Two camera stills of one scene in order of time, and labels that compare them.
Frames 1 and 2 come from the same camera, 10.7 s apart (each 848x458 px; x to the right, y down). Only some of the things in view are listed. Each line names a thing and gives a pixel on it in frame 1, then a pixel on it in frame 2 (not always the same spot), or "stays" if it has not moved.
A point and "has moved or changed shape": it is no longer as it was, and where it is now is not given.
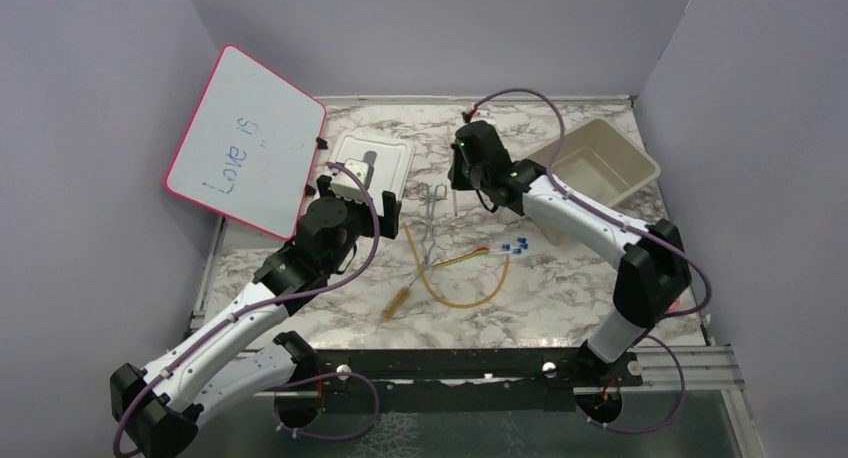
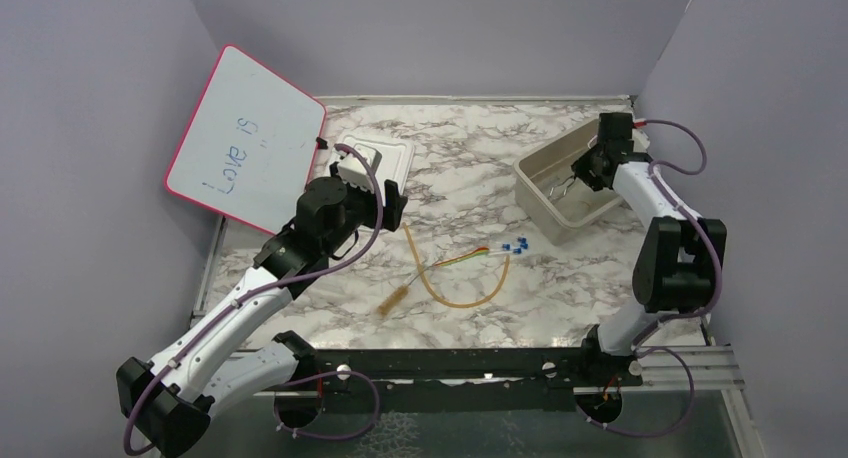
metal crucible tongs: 428,240 has moved or changed shape
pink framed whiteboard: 249,145 stays
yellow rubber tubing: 429,285 stays
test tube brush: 395,304 stays
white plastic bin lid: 391,160 stays
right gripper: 457,181 → 580,168
